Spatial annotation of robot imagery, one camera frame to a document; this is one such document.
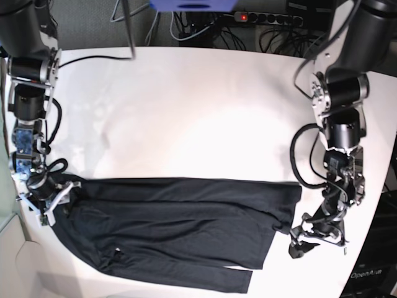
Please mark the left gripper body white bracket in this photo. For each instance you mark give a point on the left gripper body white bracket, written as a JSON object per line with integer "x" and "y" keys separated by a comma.
{"x": 328, "y": 229}

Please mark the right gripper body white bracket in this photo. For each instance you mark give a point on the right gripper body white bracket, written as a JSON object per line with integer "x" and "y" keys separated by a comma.
{"x": 44, "y": 195}

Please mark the dark navy long-sleeve shirt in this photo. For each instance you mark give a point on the dark navy long-sleeve shirt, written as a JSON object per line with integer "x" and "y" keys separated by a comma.
{"x": 201, "y": 233}

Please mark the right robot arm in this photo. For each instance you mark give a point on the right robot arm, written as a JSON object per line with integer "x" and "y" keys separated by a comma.
{"x": 29, "y": 38}

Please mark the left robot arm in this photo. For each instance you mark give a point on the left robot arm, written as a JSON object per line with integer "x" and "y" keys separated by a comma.
{"x": 338, "y": 87}

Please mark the black OpenArm case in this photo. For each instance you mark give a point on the black OpenArm case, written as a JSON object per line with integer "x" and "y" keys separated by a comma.
{"x": 374, "y": 274}

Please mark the blue box at top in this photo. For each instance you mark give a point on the blue box at top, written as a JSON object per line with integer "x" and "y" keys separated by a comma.
{"x": 193, "y": 5}

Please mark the black adapter box with cables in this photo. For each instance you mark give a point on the black adapter box with cables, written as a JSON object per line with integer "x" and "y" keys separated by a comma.
{"x": 203, "y": 40}

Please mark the black power strip red switch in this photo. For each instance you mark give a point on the black power strip red switch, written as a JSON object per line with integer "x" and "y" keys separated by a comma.
{"x": 261, "y": 18}

